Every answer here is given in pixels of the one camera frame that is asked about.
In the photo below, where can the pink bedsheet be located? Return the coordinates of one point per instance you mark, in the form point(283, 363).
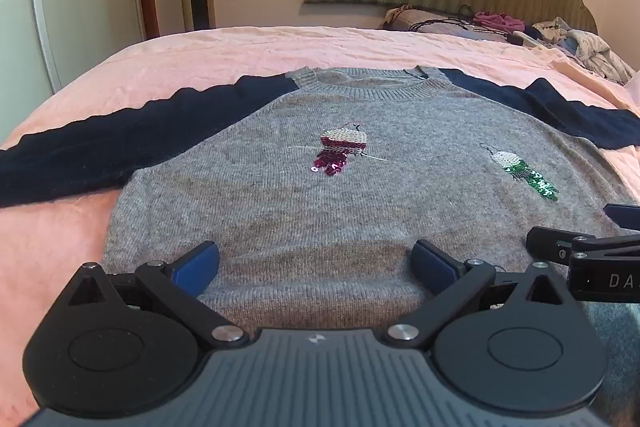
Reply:
point(165, 57)

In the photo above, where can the beige patterned cloth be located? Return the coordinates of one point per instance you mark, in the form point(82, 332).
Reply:
point(402, 19)

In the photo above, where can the grey sweater with navy sleeves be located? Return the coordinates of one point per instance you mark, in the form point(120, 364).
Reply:
point(320, 217)

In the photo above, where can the pink garment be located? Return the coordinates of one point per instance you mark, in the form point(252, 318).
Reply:
point(495, 21)

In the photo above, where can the pile of floral clothes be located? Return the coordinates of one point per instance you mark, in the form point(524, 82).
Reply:
point(590, 44)

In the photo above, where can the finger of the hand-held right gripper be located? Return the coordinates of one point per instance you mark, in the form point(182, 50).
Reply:
point(552, 244)
point(625, 216)

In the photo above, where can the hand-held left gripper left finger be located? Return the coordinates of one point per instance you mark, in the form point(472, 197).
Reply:
point(200, 265)

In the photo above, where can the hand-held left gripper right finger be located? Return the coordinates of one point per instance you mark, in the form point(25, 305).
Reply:
point(433, 267)

